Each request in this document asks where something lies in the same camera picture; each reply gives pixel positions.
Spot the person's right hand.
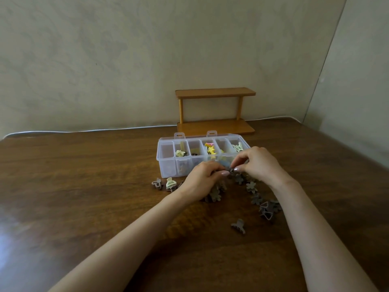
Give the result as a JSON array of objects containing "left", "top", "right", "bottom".
[{"left": 230, "top": 146, "right": 297, "bottom": 192}]

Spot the person's left hand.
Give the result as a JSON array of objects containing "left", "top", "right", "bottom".
[{"left": 177, "top": 160, "right": 231, "bottom": 202}]

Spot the pile of mixed hair clips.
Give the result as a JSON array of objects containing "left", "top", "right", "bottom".
[{"left": 151, "top": 172, "right": 245, "bottom": 204}]

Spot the clear plastic compartment box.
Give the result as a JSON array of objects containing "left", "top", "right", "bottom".
[{"left": 156, "top": 130, "right": 251, "bottom": 179}]

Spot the person's right forearm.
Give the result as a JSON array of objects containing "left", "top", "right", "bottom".
[{"left": 270, "top": 179, "right": 379, "bottom": 292}]

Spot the person's left forearm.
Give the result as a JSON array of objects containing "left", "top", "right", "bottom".
[{"left": 48, "top": 190, "right": 189, "bottom": 292}]

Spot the small wooden shelf rack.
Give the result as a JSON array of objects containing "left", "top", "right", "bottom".
[{"left": 175, "top": 87, "right": 256, "bottom": 137}]

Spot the white cable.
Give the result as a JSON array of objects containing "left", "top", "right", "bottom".
[{"left": 3, "top": 116, "right": 301, "bottom": 139}]

